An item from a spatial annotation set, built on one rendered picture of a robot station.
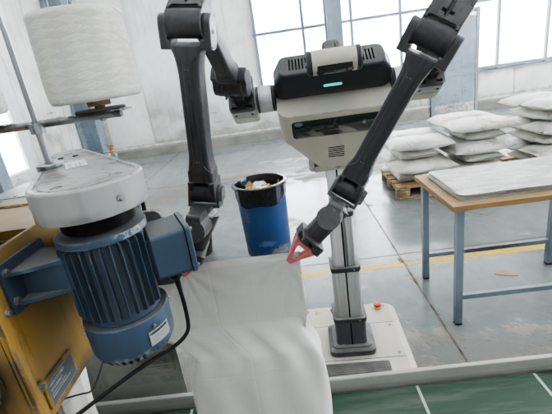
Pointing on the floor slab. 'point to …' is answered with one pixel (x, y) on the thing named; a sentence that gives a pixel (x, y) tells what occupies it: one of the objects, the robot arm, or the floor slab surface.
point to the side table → (479, 246)
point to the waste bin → (264, 213)
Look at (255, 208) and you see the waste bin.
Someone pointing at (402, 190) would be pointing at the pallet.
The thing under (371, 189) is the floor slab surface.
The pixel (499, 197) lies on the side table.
